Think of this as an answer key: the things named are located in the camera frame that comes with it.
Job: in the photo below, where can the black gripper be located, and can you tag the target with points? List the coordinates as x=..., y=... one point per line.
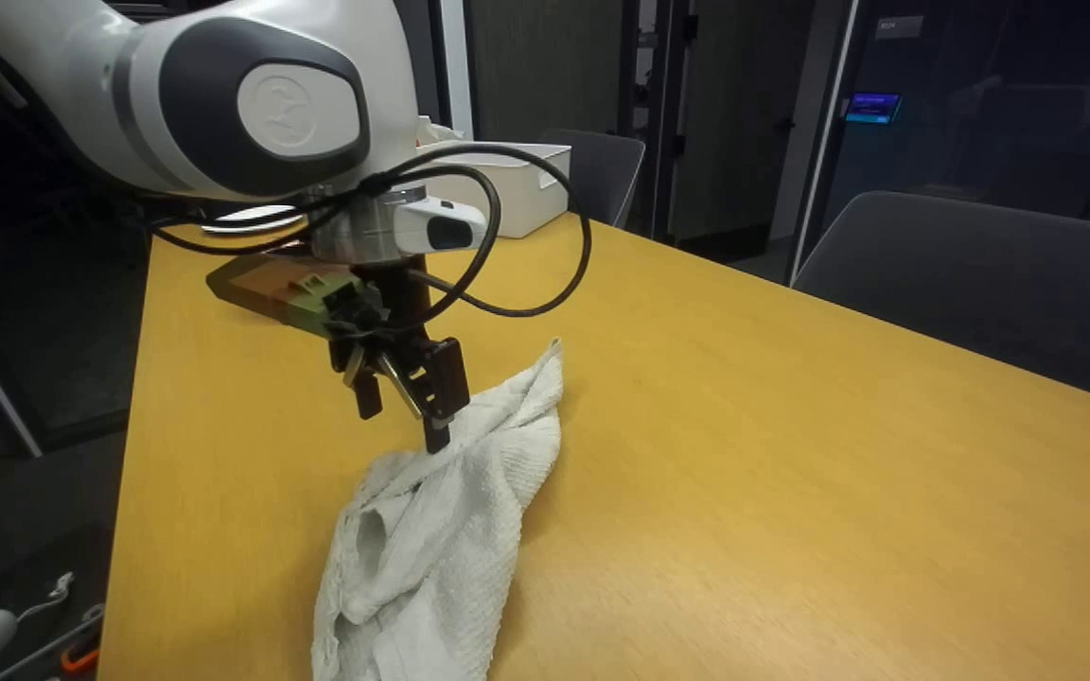
x=380, y=330

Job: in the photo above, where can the grey towel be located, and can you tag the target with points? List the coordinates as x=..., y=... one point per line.
x=425, y=552

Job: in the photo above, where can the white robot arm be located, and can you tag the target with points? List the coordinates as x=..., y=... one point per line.
x=302, y=103

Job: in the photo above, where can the white plastic bin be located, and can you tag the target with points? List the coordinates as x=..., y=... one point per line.
x=528, y=175

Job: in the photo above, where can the grey chair behind bin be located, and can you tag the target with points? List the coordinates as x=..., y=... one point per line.
x=602, y=172

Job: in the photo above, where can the grey chair on right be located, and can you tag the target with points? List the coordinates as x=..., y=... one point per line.
x=987, y=278

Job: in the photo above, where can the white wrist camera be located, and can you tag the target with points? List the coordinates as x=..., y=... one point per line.
x=396, y=227

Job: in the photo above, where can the orange handled tool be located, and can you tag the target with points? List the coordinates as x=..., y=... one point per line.
x=68, y=654

